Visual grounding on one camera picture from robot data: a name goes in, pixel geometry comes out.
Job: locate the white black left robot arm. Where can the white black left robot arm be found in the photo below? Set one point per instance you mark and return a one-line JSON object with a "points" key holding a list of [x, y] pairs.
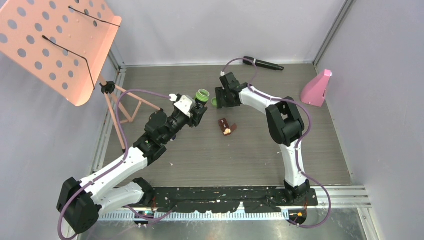
{"points": [[82, 202]]}

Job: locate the pink music stand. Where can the pink music stand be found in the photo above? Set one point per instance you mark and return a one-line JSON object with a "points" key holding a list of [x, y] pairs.
{"points": [[64, 43]]}

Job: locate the black microphone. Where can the black microphone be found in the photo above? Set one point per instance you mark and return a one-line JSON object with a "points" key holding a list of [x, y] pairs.
{"points": [[247, 60]]}

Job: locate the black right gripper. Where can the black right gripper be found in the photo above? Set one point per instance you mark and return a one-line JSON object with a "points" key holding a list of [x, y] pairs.
{"points": [[219, 93]]}

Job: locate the brown translucent pill container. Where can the brown translucent pill container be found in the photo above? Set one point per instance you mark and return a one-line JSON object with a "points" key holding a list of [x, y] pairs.
{"points": [[223, 124]]}

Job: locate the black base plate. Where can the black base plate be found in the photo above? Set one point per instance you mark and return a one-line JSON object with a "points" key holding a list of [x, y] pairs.
{"points": [[227, 199]]}

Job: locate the green black pill bottle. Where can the green black pill bottle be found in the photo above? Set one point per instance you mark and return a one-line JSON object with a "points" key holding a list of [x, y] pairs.
{"points": [[202, 96]]}

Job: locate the pink wedge object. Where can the pink wedge object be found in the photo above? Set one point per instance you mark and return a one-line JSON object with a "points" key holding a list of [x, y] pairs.
{"points": [[314, 93]]}

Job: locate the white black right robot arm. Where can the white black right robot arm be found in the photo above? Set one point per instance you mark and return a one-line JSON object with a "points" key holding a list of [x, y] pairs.
{"points": [[285, 126]]}

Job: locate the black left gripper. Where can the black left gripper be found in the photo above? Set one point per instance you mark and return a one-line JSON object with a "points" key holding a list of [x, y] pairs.
{"points": [[195, 116]]}

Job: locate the green bottle cap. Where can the green bottle cap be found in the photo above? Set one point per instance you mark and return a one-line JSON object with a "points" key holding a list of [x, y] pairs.
{"points": [[214, 102]]}

